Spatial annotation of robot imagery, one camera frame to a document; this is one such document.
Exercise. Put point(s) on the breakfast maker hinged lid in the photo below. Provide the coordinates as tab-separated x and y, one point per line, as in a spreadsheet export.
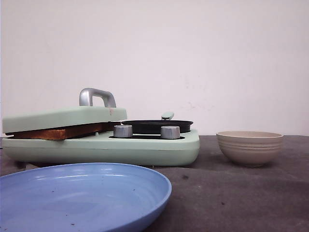
95	106

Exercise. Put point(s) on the white bread slice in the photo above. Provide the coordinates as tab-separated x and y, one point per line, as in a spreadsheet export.
47	134
87	129

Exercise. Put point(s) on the beige ribbed ceramic bowl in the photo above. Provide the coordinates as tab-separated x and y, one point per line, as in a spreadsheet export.
250	148

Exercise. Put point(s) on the mint green breakfast maker base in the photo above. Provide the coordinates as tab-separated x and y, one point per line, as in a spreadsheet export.
145	150

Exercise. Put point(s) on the black round frying pan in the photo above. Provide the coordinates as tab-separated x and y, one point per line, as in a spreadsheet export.
154	126

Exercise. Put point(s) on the right silver control knob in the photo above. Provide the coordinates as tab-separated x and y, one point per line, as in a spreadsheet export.
170	132

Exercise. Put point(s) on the silver control knob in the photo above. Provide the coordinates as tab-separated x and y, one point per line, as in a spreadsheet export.
123	131
170	132

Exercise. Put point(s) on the left silver control knob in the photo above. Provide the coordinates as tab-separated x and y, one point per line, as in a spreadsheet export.
123	131

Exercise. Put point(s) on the blue round plate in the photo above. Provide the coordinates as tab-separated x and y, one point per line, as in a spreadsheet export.
85	197

